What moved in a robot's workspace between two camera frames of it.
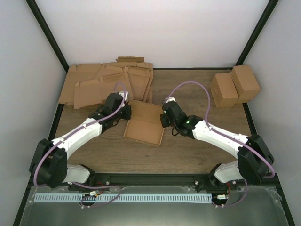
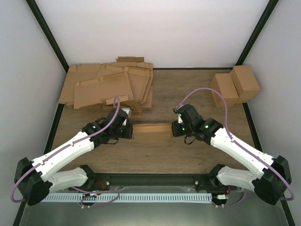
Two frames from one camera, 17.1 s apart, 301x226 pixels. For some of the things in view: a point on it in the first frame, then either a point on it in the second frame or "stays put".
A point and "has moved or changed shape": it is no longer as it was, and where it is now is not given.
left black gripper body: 127,116 → 127,134
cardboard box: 246,83 stays put
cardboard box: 145,124 has moved or changed shape
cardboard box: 224,90 stays put
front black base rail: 117,180 stays put
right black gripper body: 164,123 → 177,132
